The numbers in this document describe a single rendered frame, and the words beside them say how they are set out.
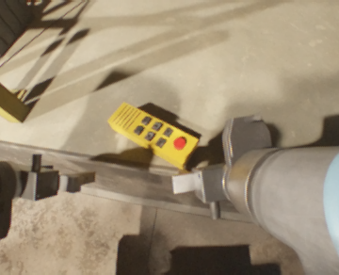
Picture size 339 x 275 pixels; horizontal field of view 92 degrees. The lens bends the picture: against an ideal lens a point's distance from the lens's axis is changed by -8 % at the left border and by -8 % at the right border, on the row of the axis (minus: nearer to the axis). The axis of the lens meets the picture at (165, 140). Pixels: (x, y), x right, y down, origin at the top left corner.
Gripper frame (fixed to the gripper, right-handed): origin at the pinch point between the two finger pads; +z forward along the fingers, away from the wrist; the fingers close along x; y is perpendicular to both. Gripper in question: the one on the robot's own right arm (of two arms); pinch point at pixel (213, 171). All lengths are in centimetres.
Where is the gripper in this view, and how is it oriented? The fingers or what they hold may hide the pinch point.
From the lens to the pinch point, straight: 41.3
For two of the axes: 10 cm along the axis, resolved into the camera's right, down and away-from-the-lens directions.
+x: 9.9, -1.3, 1.0
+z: -0.9, 0.7, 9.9
